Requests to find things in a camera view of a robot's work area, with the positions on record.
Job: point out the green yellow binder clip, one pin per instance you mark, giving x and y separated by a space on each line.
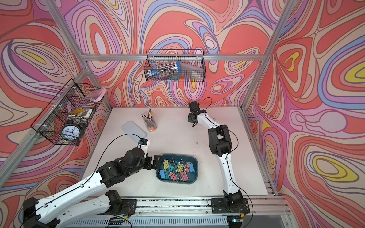
180 168

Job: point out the black wire basket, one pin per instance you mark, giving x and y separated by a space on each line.
192 64
69 98

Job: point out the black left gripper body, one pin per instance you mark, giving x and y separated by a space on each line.
146 163

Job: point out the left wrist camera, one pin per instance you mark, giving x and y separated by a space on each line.
143 144

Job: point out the clear tube with pens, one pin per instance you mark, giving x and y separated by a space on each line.
164 70

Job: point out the yellow white box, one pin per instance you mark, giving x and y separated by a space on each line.
84 112

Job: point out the clear cup with pens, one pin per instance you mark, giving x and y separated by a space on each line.
148 117

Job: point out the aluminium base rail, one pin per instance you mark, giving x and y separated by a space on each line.
201 207

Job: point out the black wire basket back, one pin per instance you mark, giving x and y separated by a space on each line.
192 64

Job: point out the black wire basket left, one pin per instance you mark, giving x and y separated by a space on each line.
69 98

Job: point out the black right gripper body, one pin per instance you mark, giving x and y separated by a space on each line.
190 118

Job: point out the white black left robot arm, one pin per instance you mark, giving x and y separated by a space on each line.
91 196

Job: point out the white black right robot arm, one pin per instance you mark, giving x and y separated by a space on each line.
220 145

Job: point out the pink binder clip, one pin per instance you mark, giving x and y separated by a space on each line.
187 168
173 176

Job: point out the pink plastic item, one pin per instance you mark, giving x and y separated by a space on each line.
97 95

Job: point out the translucent blue box lid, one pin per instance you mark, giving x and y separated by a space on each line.
134 131

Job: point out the dark teal storage tray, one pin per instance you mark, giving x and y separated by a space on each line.
177 158

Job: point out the black alarm clock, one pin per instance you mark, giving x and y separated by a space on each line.
72 130

